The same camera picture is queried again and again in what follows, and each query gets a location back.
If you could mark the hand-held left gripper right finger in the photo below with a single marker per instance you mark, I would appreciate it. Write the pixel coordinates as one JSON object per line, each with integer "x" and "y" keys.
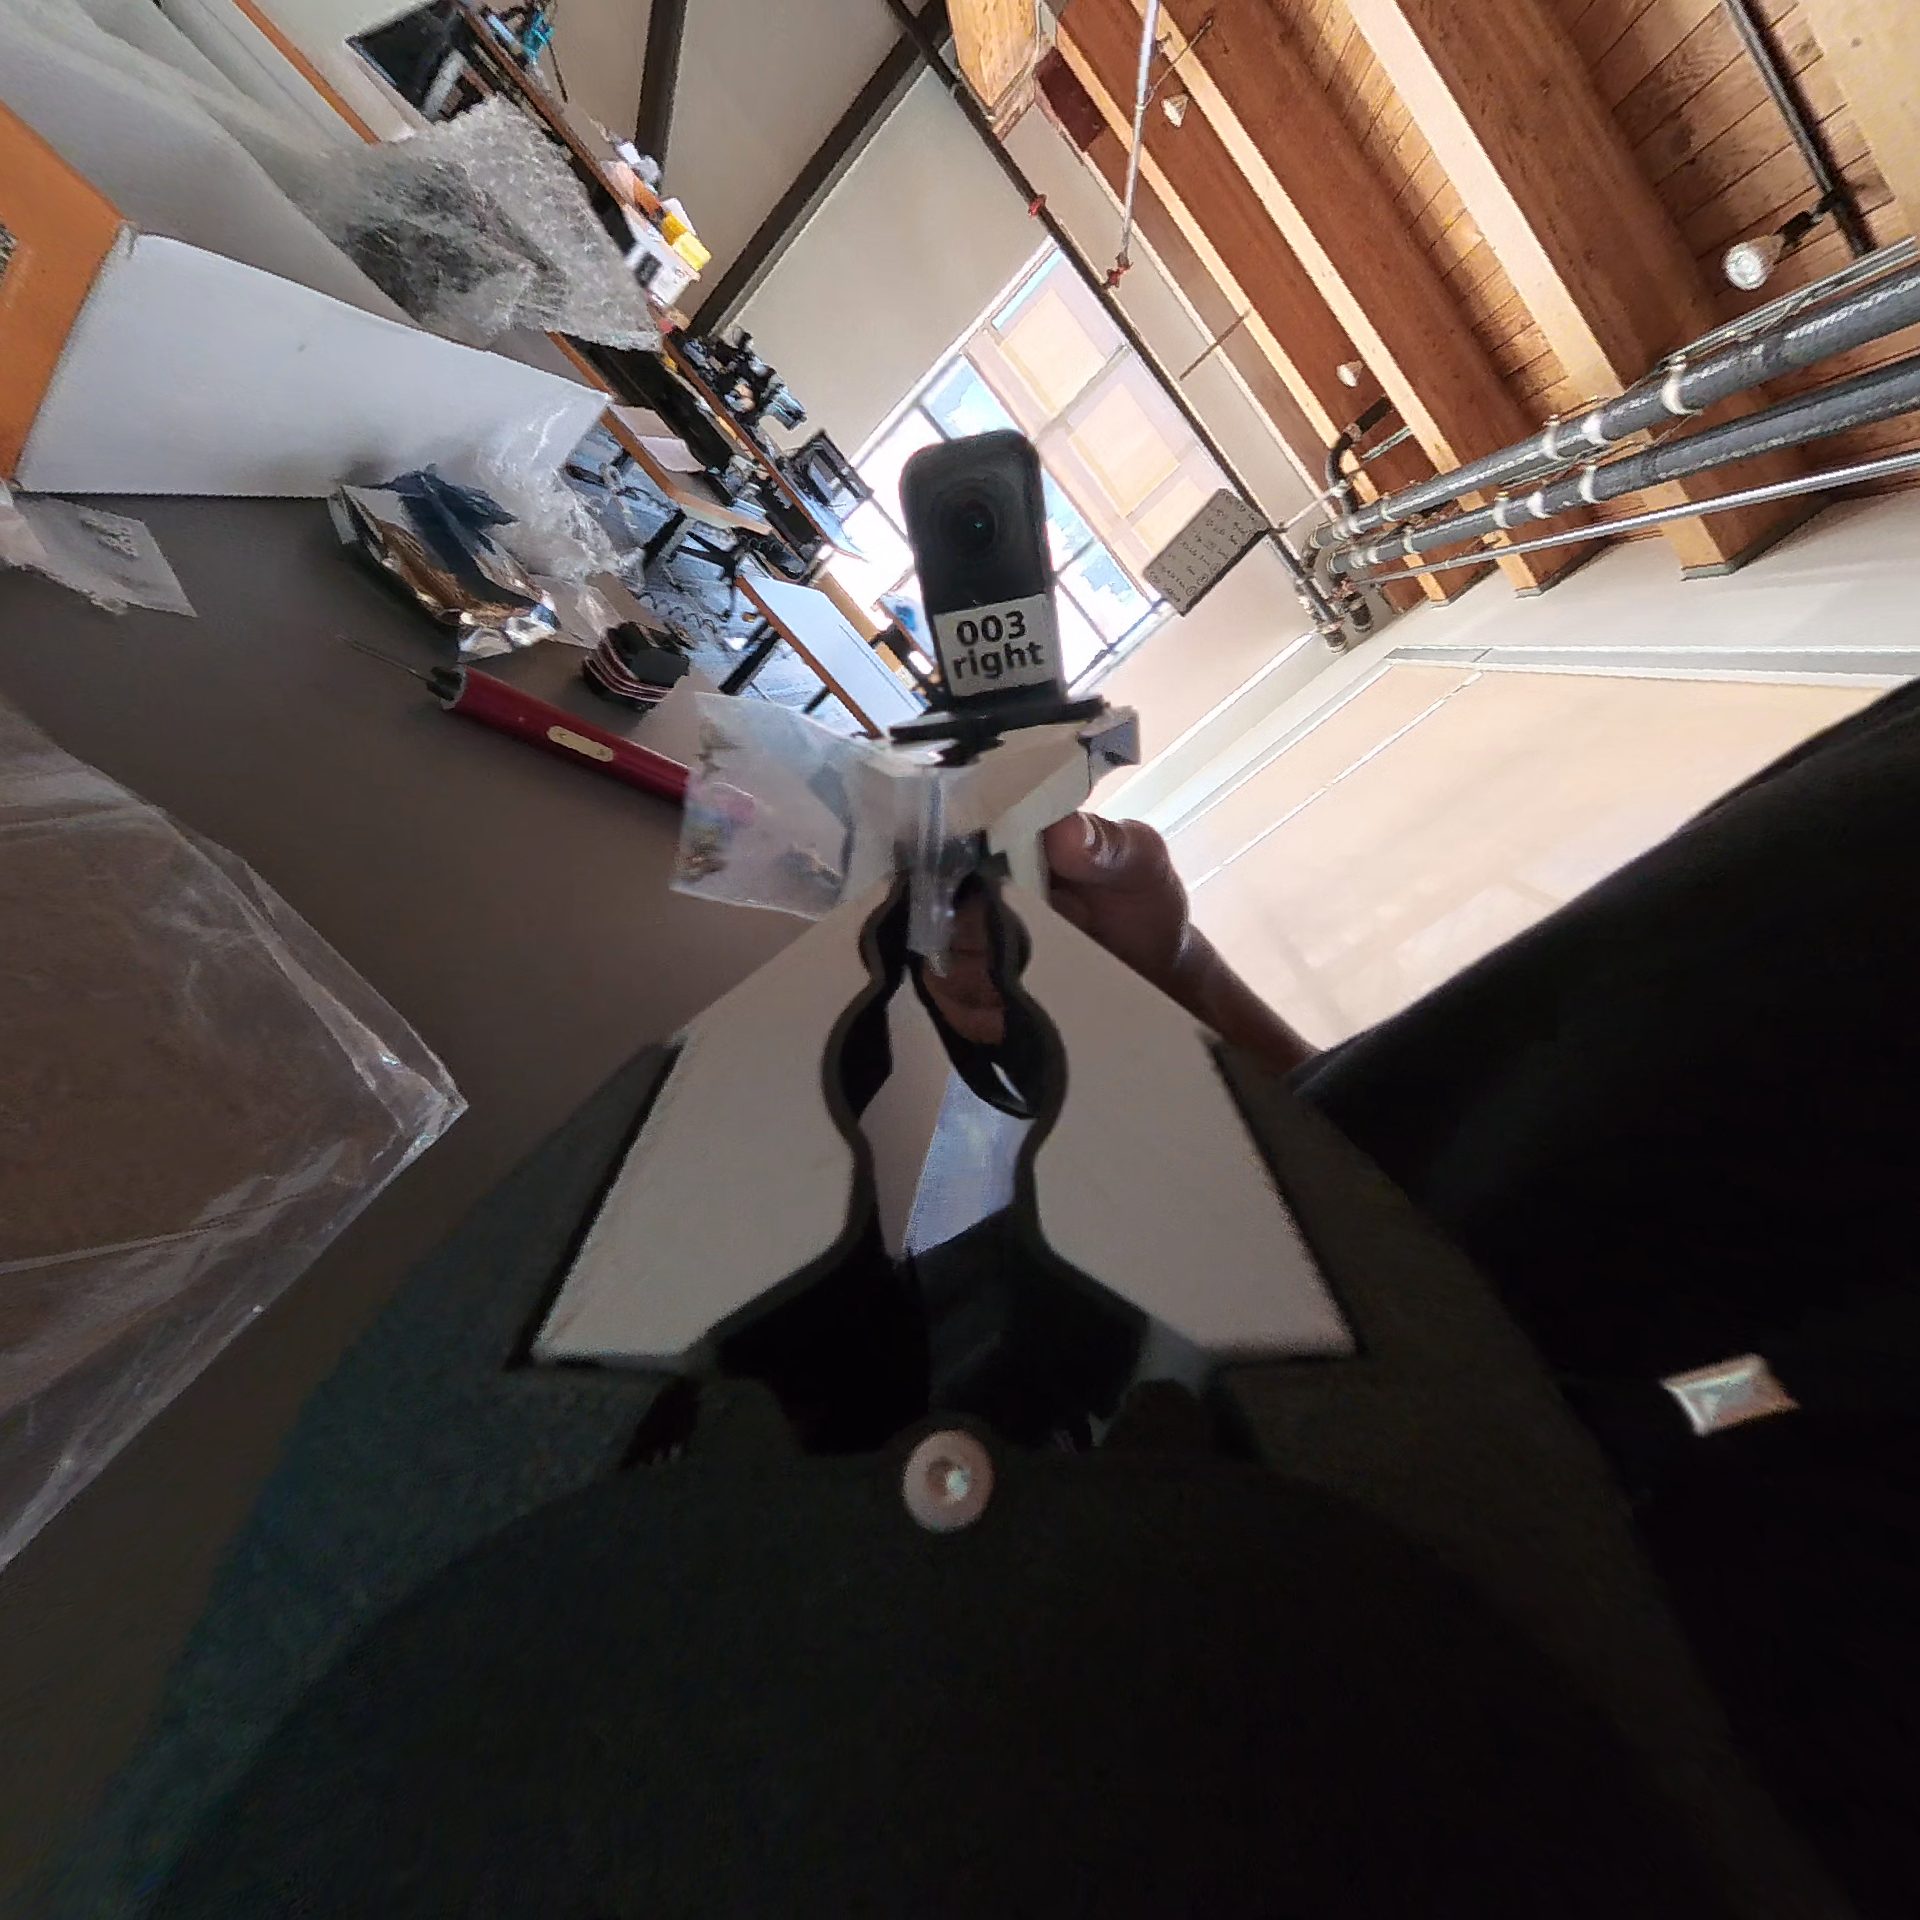
{"x": 1184, "y": 1202}

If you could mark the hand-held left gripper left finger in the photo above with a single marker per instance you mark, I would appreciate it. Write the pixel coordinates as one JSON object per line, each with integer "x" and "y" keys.
{"x": 704, "y": 1202}

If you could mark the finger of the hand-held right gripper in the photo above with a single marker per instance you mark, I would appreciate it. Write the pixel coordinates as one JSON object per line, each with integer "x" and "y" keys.
{"x": 907, "y": 803}
{"x": 1020, "y": 797}

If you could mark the clear screw bag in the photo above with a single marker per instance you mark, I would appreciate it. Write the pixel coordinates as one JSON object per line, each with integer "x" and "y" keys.
{"x": 764, "y": 827}

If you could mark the person's right forearm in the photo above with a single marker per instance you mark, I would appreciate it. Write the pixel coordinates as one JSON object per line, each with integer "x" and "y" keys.
{"x": 1243, "y": 1013}

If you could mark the dark grey desk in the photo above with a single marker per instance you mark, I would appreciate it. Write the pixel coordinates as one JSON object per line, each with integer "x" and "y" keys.
{"x": 451, "y": 932}

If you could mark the person's right hand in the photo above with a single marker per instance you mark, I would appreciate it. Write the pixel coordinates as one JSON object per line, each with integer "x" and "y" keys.
{"x": 1124, "y": 892}

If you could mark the large grid window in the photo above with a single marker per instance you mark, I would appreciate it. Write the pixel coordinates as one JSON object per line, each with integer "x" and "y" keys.
{"x": 1079, "y": 451}

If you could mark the long workbench with equipment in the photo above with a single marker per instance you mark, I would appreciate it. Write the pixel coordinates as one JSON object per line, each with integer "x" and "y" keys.
{"x": 809, "y": 629}

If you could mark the grey hanging panel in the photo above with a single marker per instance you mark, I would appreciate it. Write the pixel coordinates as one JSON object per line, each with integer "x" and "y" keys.
{"x": 1207, "y": 551}

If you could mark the stack of dark red pads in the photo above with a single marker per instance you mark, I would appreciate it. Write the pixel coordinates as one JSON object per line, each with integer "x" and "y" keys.
{"x": 639, "y": 668}

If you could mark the red electric screwdriver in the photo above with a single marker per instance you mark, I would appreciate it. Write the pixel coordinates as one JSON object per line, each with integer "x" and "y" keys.
{"x": 569, "y": 740}

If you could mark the crumpled clear plastic wrap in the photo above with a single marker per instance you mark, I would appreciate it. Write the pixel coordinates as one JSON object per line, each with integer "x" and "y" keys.
{"x": 556, "y": 480}

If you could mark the thin ceiling sprinkler pipe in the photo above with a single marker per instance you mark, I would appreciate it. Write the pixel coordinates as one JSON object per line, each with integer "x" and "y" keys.
{"x": 1145, "y": 119}

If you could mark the dark blue parts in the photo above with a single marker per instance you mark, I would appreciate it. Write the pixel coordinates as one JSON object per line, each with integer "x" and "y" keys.
{"x": 441, "y": 517}

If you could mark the large clear plastic bag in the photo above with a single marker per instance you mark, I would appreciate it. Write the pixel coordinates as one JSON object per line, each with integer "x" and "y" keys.
{"x": 180, "y": 1126}

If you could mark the small silver tag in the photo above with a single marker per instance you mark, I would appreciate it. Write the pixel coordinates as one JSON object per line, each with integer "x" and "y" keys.
{"x": 1724, "y": 1395}

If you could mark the bubble wrap bundle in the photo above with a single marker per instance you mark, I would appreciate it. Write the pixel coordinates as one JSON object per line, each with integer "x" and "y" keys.
{"x": 464, "y": 226}

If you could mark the orange and white cardboard box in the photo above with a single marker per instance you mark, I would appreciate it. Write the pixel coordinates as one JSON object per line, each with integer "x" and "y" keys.
{"x": 299, "y": 390}

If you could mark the metal ceiling pipes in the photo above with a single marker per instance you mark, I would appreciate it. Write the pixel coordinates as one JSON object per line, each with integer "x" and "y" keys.
{"x": 1650, "y": 399}

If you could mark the ceiling spotlight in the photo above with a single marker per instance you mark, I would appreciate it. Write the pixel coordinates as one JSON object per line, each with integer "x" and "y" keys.
{"x": 1747, "y": 268}

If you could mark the group of small parts bags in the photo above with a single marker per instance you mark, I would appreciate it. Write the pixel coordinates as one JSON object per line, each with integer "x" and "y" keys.
{"x": 89, "y": 548}

